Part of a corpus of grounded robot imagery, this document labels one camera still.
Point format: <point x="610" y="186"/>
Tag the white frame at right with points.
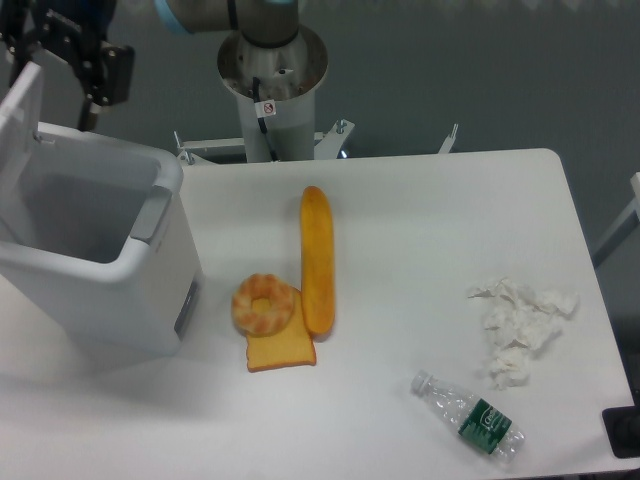
<point x="620" y="229"/>

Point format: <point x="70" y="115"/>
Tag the crumpled white tissue paper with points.
<point x="519" y="324"/>

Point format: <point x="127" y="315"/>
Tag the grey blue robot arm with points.
<point x="267" y="24"/>

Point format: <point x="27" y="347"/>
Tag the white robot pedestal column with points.
<point x="275" y="89"/>

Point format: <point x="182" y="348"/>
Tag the white trash can body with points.
<point x="94" y="233"/>

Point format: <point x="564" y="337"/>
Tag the white base bracket frame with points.
<point x="328" y="145"/>

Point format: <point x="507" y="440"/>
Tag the black device at edge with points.
<point x="622" y="428"/>

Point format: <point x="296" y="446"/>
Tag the long orange baguette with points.
<point x="317" y="261"/>

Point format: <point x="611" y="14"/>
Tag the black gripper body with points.
<point x="65" y="25"/>

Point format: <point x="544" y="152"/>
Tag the clear plastic water bottle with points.
<point x="472" y="418"/>

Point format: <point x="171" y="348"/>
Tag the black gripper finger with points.
<point x="21" y="50"/>
<point x="105" y="73"/>

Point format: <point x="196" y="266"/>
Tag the white trash can lid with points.
<point x="20" y="114"/>

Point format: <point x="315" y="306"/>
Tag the orange toast slice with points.
<point x="290" y="347"/>

